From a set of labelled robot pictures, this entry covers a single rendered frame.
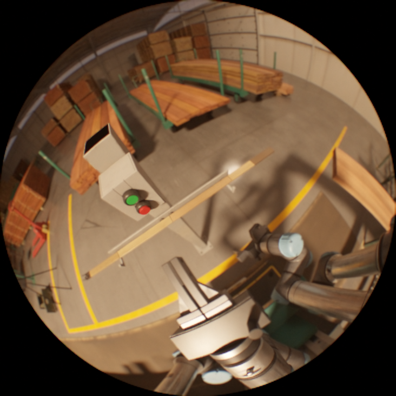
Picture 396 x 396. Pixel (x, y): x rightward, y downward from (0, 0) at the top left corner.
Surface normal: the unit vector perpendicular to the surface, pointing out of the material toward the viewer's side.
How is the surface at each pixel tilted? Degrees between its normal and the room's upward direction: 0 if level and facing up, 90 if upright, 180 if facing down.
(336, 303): 69
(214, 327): 3
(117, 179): 0
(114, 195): 90
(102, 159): 90
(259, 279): 0
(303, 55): 88
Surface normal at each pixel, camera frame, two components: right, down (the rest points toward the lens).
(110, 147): 0.55, 0.70
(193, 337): -0.22, -0.40
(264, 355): 0.44, -0.71
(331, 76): -0.84, 0.53
